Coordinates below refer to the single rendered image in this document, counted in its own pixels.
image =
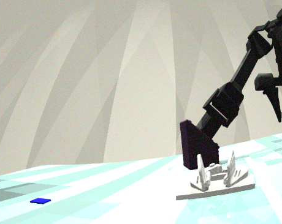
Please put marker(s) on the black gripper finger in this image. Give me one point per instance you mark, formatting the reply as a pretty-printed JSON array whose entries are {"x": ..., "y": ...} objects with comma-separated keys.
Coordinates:
[{"x": 272, "y": 94}]

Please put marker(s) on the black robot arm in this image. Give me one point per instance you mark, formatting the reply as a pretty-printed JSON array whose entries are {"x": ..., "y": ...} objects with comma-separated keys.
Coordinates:
[{"x": 228, "y": 97}]

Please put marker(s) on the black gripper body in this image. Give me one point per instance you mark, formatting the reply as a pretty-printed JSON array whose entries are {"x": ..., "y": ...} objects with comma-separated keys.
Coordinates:
[{"x": 266, "y": 80}]

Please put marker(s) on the blue flat square plate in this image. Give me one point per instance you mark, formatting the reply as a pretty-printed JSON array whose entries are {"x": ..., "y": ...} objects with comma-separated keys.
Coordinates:
[{"x": 40, "y": 201}]

